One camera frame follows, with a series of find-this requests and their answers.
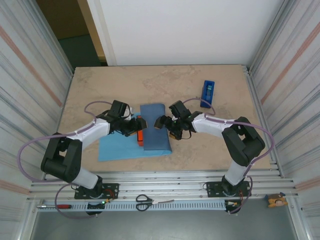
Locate orange gift box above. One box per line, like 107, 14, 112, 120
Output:
136, 115, 146, 148

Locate blue wrapping paper sheet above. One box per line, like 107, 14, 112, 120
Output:
98, 103, 174, 163

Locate blue tape dispenser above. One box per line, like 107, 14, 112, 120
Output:
199, 80, 216, 109

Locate small yellow toy figure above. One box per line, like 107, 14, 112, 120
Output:
264, 191, 289, 209

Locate aluminium rail frame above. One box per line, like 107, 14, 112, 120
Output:
26, 169, 301, 203

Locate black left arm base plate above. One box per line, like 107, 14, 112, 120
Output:
74, 183, 120, 200

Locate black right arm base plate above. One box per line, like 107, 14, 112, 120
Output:
206, 180, 252, 199

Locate white slotted cable duct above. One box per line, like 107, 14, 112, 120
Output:
36, 200, 227, 213

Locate black handled scissors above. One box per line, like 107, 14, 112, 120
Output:
135, 194, 175, 212

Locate white door frame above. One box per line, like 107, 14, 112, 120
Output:
77, 0, 118, 67

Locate red handled screwdriver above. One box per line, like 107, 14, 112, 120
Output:
37, 204, 73, 210

